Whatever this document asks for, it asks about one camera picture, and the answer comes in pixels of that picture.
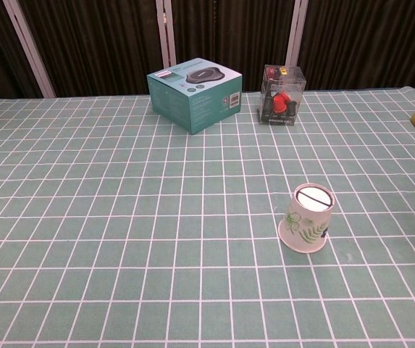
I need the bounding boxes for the white paper cup green print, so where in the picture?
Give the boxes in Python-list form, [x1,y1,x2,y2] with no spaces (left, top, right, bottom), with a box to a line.
[277,183,336,254]

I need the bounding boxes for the teal cardboard product box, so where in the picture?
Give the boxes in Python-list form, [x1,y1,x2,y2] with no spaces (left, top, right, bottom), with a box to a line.
[146,57,243,136]

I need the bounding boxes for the green white checked tablecloth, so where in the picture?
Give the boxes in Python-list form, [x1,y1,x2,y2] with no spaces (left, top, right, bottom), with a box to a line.
[0,86,415,348]

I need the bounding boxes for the clear plastic box red toy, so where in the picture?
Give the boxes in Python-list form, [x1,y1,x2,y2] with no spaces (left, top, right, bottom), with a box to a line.
[258,64,308,128]

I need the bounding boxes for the dark pleated curtain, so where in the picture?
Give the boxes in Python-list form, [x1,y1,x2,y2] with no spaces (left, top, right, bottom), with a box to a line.
[0,0,415,99]

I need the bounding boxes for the white metal frame post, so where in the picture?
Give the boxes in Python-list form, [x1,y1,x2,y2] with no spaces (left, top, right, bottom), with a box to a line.
[285,0,309,92]
[3,0,56,99]
[155,0,177,70]

